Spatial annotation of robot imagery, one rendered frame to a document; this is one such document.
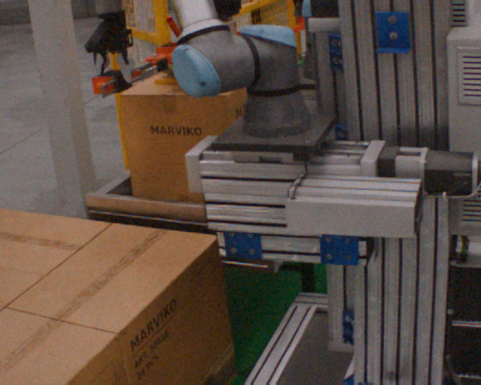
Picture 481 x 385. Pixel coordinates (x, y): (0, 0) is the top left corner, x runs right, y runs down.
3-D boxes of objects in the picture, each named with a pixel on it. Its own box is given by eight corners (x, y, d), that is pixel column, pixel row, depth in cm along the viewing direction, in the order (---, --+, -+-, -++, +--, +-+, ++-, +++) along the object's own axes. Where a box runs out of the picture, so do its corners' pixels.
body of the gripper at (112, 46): (135, 48, 209) (130, 7, 205) (117, 55, 202) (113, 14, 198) (113, 49, 213) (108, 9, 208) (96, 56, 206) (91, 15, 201)
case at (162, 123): (211, 147, 312) (201, 53, 297) (302, 152, 295) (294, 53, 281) (134, 204, 262) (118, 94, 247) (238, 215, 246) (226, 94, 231)
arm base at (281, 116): (319, 117, 169) (315, 75, 166) (300, 138, 156) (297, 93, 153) (255, 115, 175) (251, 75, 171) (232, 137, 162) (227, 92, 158)
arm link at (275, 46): (311, 82, 159) (306, 22, 154) (257, 94, 154) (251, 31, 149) (281, 74, 169) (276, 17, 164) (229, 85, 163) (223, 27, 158)
